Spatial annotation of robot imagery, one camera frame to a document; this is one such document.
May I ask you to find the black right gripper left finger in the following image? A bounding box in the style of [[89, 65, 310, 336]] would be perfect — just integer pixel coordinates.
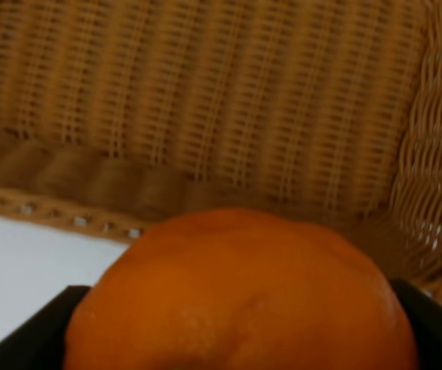
[[0, 286, 90, 370]]

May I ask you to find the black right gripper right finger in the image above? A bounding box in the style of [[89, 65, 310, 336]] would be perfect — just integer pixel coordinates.
[[390, 279, 442, 370]]

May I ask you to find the light orange wicker basket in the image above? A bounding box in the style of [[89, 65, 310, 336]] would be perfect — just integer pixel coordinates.
[[0, 1, 442, 304]]

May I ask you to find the orange mandarin fruit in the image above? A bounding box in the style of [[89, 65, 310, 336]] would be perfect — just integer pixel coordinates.
[[63, 209, 420, 369]]

